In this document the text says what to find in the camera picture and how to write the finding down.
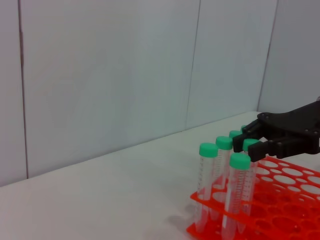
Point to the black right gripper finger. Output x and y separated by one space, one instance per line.
260 151
240 143

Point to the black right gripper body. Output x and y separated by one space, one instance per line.
300 130

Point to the clear test tube green cap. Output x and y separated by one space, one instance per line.
243 128
208 150
240 160
224 143
248 144
234 134

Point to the orange plastic test tube rack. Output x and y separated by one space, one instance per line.
275 200

